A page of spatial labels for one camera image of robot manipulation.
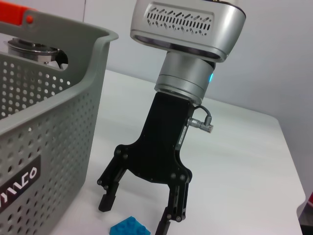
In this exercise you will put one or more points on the blue toy plate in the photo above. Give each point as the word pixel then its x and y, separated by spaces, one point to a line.
pixel 129 226

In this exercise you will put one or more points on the black brand label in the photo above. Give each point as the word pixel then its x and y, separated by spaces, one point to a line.
pixel 19 181

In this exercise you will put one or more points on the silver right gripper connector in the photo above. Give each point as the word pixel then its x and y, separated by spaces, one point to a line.
pixel 200 123

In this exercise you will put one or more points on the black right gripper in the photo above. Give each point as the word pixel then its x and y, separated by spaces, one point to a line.
pixel 159 139

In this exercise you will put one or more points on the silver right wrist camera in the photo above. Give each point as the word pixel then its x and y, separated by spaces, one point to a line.
pixel 190 29

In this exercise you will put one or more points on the grey perforated storage basket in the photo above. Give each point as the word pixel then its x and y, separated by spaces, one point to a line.
pixel 49 122

